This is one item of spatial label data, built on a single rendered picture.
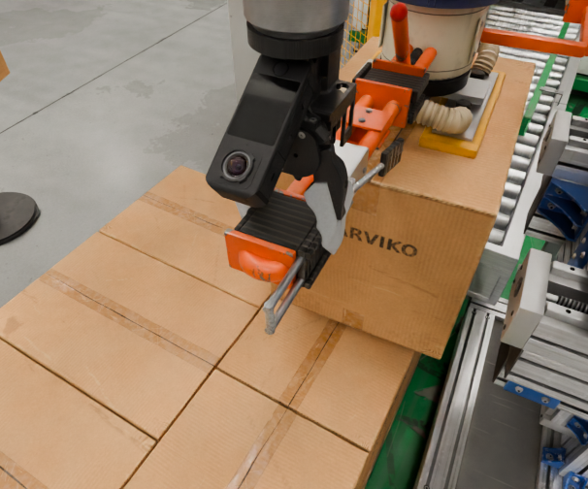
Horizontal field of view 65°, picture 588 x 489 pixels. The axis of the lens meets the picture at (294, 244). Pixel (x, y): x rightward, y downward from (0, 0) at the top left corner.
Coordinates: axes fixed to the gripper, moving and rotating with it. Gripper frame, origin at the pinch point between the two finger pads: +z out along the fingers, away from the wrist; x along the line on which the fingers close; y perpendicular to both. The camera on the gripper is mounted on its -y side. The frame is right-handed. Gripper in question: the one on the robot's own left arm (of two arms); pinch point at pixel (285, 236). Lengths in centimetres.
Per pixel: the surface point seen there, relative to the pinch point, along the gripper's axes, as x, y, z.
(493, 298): -32, 74, 77
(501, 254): -28, 74, 60
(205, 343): 32, 17, 66
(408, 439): -23, 42, 120
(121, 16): 320, 302, 122
